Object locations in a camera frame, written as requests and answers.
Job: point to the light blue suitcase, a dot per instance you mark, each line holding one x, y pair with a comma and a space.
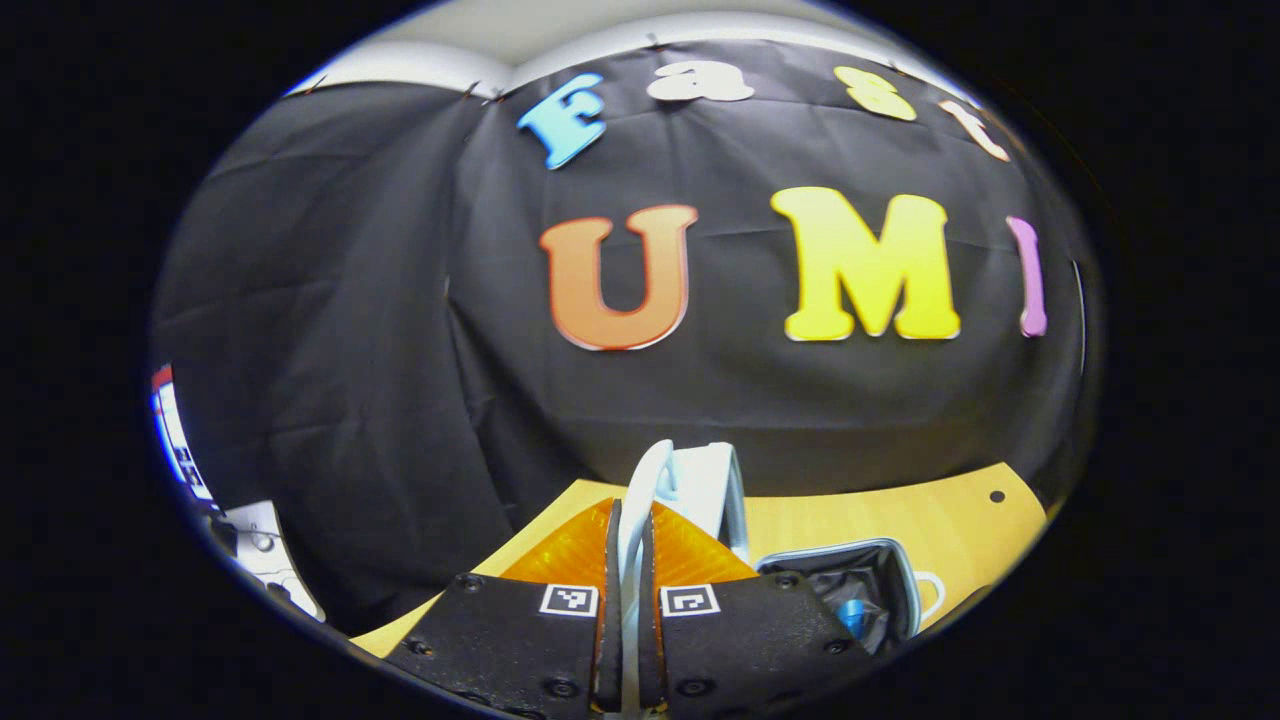
705, 485

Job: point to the white device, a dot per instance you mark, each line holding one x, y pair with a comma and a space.
262, 555

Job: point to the lit screen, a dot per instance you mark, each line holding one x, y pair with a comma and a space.
180, 440

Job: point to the black backdrop cloth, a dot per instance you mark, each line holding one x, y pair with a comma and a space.
700, 400

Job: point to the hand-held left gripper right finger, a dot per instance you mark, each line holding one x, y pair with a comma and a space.
750, 640

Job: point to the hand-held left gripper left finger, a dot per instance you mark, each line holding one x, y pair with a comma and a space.
520, 640

